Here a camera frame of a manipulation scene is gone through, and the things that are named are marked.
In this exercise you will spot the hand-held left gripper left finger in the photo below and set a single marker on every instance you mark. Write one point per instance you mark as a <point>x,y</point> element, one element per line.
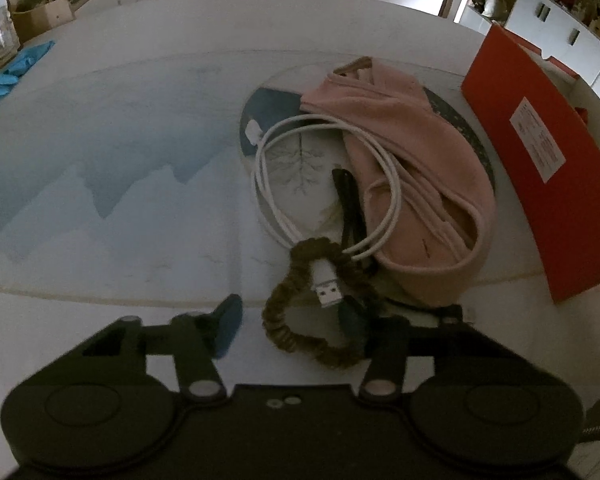
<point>227,325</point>

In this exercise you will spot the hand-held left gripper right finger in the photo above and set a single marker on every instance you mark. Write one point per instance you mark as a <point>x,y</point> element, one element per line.
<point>352,327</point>

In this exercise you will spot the brown fabric scrunchie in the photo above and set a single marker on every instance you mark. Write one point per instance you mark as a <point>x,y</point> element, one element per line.
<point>275,310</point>

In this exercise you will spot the black hair band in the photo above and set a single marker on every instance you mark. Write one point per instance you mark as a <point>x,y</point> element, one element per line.
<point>347,200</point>

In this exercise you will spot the pink fleece garment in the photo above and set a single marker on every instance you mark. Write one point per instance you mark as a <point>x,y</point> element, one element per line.
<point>430,160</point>

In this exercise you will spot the round teal placemat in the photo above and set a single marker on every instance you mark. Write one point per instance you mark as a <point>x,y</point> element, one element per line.
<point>290,160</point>

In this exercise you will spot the blue cloth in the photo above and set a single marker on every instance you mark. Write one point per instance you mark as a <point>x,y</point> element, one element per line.
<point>10,75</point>

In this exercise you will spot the white tote bag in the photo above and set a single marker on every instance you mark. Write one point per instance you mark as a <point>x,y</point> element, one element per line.
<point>490,7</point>

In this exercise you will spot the brown cardboard box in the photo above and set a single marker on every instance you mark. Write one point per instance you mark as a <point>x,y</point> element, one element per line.
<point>45,17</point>

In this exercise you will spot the white storage cabinet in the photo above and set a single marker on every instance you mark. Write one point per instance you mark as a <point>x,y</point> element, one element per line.
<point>545,25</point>

